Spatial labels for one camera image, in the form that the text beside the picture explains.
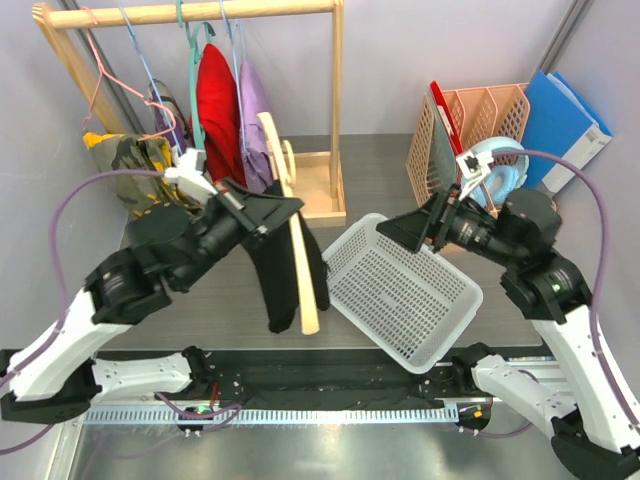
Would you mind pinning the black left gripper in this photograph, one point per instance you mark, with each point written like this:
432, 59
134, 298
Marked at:
253, 214

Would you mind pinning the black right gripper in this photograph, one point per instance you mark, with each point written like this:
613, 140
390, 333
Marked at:
411, 228

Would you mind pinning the black trousers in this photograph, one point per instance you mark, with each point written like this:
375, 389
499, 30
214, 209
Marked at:
274, 263

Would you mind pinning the beige wooden hanger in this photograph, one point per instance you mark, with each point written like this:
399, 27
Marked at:
284, 167

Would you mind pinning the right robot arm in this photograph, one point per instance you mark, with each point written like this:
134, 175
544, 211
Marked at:
590, 433

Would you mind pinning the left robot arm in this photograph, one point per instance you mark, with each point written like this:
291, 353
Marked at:
57, 377

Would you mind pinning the teal plastic hanger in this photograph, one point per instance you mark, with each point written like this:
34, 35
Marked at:
195, 56

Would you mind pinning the wooden clothes rack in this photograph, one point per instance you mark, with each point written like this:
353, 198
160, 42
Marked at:
318, 179

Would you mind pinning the white plastic mesh basket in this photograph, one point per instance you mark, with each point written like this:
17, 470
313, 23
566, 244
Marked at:
414, 306

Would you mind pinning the light blue headphones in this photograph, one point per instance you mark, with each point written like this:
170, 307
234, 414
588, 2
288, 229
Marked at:
507, 172

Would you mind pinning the red folder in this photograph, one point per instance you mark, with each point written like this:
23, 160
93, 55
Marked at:
446, 118

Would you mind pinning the peach plastic file organizer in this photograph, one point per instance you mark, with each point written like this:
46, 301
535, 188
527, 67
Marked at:
479, 113

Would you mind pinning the red garment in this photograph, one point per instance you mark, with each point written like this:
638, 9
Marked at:
219, 116

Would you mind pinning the blue binder folder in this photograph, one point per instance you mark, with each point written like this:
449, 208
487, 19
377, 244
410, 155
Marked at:
561, 122

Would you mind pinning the camouflage garment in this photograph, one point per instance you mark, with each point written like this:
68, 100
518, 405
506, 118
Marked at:
123, 152

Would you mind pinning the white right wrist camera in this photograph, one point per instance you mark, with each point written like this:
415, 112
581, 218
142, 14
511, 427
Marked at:
474, 168

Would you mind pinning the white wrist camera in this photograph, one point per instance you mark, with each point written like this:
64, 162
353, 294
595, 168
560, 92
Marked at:
474, 168
192, 172

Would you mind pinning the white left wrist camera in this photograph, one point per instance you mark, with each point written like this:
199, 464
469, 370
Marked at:
192, 172

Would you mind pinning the light blue wire hanger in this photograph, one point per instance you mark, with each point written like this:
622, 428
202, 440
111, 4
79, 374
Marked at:
232, 28

